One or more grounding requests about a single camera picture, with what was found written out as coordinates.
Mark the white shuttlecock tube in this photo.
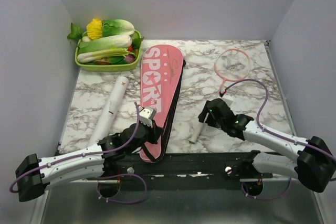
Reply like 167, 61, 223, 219
87, 76, 129, 146

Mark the pink badminton racket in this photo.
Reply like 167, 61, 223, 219
188, 48, 253, 145

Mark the pink racket bag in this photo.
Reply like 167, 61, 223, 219
140, 45, 185, 163

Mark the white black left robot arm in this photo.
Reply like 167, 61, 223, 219
10, 123, 163, 202

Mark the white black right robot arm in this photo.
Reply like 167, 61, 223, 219
198, 98, 335, 193

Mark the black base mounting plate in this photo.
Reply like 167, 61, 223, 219
54, 142, 274, 192

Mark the green plastic basket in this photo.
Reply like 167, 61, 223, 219
75, 30, 143, 72

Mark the toy bok choy front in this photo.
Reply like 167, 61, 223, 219
77, 48, 135, 63

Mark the toy napa cabbage middle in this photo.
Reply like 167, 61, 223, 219
78, 35, 132, 54

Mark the toy napa cabbage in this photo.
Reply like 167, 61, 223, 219
102, 19, 135, 37
78, 35, 132, 54

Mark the toy napa cabbage top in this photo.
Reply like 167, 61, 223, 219
102, 19, 135, 37

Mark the yellow toy flower vegetable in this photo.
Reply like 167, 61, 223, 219
87, 18, 102, 40

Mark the green toy leaf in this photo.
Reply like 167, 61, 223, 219
67, 23, 83, 41

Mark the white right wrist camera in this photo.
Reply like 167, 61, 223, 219
222, 97, 234, 107

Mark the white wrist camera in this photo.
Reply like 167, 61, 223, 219
222, 97, 234, 107
139, 106, 156, 127

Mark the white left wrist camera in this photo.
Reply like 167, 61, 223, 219
139, 106, 156, 127

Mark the aluminium frame rail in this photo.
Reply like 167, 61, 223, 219
239, 174, 299, 183

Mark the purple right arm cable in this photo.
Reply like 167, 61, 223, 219
220, 79, 336, 200

